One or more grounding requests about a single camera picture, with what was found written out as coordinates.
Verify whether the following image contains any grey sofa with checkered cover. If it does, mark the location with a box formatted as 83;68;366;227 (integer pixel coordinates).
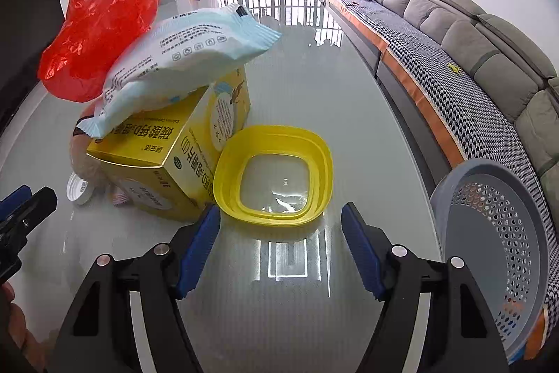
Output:
322;0;559;313

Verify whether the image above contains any black television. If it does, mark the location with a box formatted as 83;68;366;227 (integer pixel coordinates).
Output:
0;0;66;133

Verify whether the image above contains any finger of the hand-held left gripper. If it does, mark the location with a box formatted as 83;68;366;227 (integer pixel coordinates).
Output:
0;186;32;221
0;187;58;239

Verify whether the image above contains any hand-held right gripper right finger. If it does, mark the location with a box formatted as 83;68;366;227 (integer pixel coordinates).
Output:
341;202;511;373

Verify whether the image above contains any white bottle cap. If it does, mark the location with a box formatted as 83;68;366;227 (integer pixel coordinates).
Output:
66;172;94;206

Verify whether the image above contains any red plastic bag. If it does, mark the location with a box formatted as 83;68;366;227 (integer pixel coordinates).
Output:
37;0;161;103

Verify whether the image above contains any grey perforated basket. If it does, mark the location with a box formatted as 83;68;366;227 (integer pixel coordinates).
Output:
430;158;559;365

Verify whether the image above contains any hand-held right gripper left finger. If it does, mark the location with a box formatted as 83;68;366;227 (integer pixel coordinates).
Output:
52;202;221;373

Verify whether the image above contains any person's left hand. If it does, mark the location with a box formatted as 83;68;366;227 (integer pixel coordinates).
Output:
0;286;46;373

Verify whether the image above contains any yellow cardboard box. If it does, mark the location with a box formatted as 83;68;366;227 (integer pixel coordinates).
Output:
86;65;252;224

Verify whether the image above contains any white blue wipes packet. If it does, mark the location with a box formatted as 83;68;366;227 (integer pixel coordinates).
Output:
76;3;284;139

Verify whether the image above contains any yellow plastic bowl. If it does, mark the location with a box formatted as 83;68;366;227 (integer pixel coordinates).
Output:
212;125;335;230

